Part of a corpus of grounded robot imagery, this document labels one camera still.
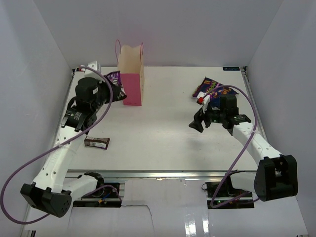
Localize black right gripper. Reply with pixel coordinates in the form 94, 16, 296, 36
189, 101, 226, 133

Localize brown M&M's chocolate packet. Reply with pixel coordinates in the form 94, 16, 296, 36
105, 71, 127, 101

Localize purple nut snack bag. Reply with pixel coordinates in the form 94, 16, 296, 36
192, 77, 238, 108

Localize dark brown snack bar packet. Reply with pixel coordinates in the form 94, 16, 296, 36
84, 136, 110, 150

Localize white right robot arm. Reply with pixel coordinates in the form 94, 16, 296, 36
189, 93, 298, 201

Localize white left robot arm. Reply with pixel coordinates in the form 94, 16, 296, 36
20, 77, 126, 217

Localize pink paper gift bag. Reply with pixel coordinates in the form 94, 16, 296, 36
115, 40, 145, 106

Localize black corner label right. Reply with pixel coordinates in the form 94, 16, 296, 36
223, 67, 240, 71

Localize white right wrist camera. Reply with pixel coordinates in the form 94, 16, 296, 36
196, 92, 211, 110

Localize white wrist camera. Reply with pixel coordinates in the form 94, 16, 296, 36
196, 92, 211, 110
77, 61, 101, 75

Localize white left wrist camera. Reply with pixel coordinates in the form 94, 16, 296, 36
77, 61, 101, 75

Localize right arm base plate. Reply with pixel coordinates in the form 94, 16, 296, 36
201, 182, 254, 210

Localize aluminium table edge rail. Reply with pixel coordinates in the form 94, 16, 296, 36
37, 170, 281, 180

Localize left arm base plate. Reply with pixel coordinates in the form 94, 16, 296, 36
73, 187, 121, 208

